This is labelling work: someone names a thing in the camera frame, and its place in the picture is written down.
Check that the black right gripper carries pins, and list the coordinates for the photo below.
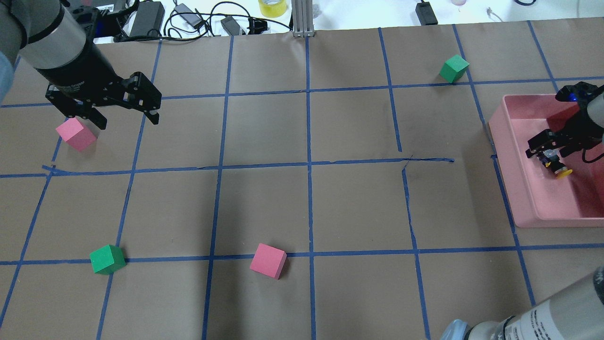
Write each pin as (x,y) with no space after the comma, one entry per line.
(577,126)

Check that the aluminium frame post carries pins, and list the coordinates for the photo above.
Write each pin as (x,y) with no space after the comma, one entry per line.
(302,18)

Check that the pink plastic bin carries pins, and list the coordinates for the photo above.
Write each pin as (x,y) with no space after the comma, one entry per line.
(551,190)

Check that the pink cube far side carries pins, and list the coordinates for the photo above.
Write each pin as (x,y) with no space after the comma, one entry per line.
(76,134)

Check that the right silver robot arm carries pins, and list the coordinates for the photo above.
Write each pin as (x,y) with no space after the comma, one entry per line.
(574,313)

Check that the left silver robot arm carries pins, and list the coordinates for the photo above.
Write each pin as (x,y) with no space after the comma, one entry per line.
(60,48)

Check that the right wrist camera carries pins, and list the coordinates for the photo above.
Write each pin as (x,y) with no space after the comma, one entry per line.
(579,92)

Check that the pink cube near base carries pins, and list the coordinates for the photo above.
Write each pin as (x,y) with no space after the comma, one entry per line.
(268,261)

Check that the green cube near bin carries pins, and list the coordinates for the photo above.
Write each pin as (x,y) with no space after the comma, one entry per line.
(454,68)

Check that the black power adapter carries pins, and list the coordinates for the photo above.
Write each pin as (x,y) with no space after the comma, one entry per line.
(148,19)
(425,13)

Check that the green cube near base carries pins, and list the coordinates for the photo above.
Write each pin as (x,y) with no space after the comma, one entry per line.
(107,259)

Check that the yellow tape roll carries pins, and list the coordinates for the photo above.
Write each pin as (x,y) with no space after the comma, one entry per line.
(272,8)

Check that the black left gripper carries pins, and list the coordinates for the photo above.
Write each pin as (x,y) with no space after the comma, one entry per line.
(79,72)

